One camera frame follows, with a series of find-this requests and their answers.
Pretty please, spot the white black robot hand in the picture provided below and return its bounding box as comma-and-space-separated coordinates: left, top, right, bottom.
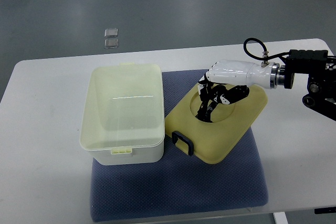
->
196, 60, 280, 122

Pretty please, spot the blue fabric cushion mat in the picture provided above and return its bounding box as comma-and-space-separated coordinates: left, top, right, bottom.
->
90, 69, 269, 222

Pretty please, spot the white storage box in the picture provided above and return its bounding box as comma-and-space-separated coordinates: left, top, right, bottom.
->
80, 63, 165, 166

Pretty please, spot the yellow box lid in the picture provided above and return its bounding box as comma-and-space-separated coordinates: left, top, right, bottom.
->
165, 85, 268, 164

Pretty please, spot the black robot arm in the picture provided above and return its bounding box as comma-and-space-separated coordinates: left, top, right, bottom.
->
277, 49, 335, 120

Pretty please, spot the upper floor metal plate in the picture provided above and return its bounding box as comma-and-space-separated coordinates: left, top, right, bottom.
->
104, 28, 118, 38

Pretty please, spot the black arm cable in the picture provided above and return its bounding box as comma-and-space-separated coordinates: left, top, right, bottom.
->
243, 37, 289, 65

